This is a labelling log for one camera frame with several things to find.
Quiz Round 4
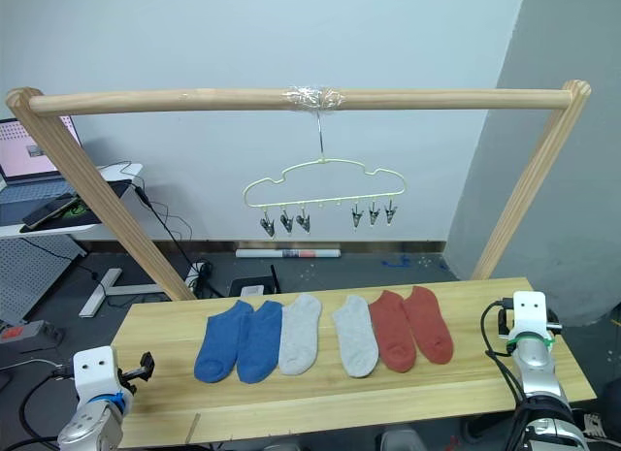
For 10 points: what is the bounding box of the wooden rack leg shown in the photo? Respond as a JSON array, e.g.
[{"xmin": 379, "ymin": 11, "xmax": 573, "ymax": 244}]
[
  {"xmin": 5, "ymin": 86, "xmax": 196, "ymax": 303},
  {"xmin": 470, "ymin": 79, "xmax": 593, "ymax": 281}
]

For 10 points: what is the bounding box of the grey box with red button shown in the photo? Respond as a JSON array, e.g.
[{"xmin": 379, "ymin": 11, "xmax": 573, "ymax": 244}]
[{"xmin": 0, "ymin": 318, "xmax": 68, "ymax": 359}]

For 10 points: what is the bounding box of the open laptop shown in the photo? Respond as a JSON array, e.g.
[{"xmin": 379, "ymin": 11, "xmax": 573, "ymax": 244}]
[{"xmin": 0, "ymin": 116, "xmax": 82, "ymax": 215}]

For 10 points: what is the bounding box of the black router box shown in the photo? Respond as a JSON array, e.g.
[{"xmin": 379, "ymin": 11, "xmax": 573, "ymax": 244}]
[{"xmin": 227, "ymin": 265, "xmax": 283, "ymax": 298}]

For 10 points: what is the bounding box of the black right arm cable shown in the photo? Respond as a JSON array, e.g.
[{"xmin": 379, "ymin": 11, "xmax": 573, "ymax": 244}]
[{"xmin": 480, "ymin": 298, "xmax": 533, "ymax": 451}]

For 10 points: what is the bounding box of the grey ankle sock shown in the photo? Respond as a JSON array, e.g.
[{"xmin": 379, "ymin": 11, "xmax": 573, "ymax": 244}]
[
  {"xmin": 277, "ymin": 293, "xmax": 324, "ymax": 376},
  {"xmin": 331, "ymin": 294, "xmax": 380, "ymax": 379}
]

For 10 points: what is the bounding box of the rust red ankle sock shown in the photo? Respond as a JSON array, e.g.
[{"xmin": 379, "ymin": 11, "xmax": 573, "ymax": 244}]
[
  {"xmin": 403, "ymin": 285, "xmax": 456, "ymax": 367},
  {"xmin": 368, "ymin": 289, "xmax": 419, "ymax": 374}
]

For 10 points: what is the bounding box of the clear tape wrap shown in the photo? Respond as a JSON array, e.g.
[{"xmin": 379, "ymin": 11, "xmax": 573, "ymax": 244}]
[{"xmin": 280, "ymin": 83, "xmax": 347, "ymax": 114}]

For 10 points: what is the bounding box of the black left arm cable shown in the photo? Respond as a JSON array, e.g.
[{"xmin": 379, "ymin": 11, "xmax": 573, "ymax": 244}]
[{"xmin": 17, "ymin": 362, "xmax": 75, "ymax": 451}]

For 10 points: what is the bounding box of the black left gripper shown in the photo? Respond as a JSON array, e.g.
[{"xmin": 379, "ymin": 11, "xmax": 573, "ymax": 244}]
[{"xmin": 117, "ymin": 351, "xmax": 156, "ymax": 395}]

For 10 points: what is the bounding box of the rolled white paper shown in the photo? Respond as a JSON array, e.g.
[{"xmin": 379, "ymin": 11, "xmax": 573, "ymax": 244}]
[{"xmin": 235, "ymin": 246, "xmax": 343, "ymax": 261}]

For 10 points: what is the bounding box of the green cable tie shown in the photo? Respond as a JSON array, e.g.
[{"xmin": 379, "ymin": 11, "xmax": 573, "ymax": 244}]
[{"xmin": 506, "ymin": 335, "xmax": 556, "ymax": 355}]

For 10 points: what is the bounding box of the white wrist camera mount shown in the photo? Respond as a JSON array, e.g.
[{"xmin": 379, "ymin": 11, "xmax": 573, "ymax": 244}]
[
  {"xmin": 506, "ymin": 290, "xmax": 555, "ymax": 348},
  {"xmin": 72, "ymin": 345, "xmax": 123, "ymax": 407}
]

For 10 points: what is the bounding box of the grey pegboard panel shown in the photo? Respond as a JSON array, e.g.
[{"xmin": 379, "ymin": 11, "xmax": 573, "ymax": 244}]
[{"xmin": 0, "ymin": 234, "xmax": 89, "ymax": 327}]

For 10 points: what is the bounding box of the black power cable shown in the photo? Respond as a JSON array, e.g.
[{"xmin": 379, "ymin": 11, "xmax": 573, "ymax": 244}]
[{"xmin": 99, "ymin": 160, "xmax": 229, "ymax": 300}]

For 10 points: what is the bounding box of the grey rounded shape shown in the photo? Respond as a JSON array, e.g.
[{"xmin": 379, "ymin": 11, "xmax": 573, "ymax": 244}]
[{"xmin": 379, "ymin": 428, "xmax": 419, "ymax": 451}]

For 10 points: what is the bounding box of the black desk mat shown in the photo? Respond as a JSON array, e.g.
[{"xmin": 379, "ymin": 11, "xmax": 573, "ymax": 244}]
[{"xmin": 18, "ymin": 178, "xmax": 135, "ymax": 235}]

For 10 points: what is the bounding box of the blue ankle sock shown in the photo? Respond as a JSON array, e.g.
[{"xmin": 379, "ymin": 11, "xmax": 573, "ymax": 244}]
[
  {"xmin": 235, "ymin": 300, "xmax": 284, "ymax": 386},
  {"xmin": 193, "ymin": 299, "xmax": 254, "ymax": 384}
]

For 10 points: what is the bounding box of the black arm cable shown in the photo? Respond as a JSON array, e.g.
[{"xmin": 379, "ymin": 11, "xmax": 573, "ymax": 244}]
[
  {"xmin": 17, "ymin": 362, "xmax": 75, "ymax": 451},
  {"xmin": 480, "ymin": 298, "xmax": 533, "ymax": 451}
]

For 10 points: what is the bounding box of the black smartphone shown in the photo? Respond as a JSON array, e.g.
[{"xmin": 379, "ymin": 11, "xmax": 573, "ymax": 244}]
[{"xmin": 20, "ymin": 195, "xmax": 80, "ymax": 230}]

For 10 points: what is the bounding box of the pale yellow clip hanger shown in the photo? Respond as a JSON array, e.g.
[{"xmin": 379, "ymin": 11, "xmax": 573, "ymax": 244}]
[{"xmin": 242, "ymin": 110, "xmax": 407, "ymax": 211}]

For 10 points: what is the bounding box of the blue cable tie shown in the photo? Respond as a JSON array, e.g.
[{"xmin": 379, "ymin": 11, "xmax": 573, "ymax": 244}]
[{"xmin": 109, "ymin": 391, "xmax": 134, "ymax": 415}]

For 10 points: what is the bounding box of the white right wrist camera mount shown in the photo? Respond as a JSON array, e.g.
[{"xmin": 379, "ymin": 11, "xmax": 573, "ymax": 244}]
[{"xmin": 506, "ymin": 290, "xmax": 555, "ymax": 348}]

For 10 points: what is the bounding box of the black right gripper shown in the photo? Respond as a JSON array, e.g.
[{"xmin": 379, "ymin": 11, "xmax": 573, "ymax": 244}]
[{"xmin": 496, "ymin": 306, "xmax": 516, "ymax": 338}]

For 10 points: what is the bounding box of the white side table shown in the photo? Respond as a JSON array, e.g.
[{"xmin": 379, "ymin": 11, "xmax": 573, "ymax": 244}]
[{"xmin": 0, "ymin": 162, "xmax": 167, "ymax": 319}]

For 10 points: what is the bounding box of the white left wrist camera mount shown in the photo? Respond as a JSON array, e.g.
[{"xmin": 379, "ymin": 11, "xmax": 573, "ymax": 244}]
[{"xmin": 72, "ymin": 345, "xmax": 123, "ymax": 407}]

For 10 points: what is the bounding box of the white power strip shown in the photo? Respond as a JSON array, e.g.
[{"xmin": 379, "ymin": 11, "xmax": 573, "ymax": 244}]
[{"xmin": 185, "ymin": 260, "xmax": 211, "ymax": 291}]

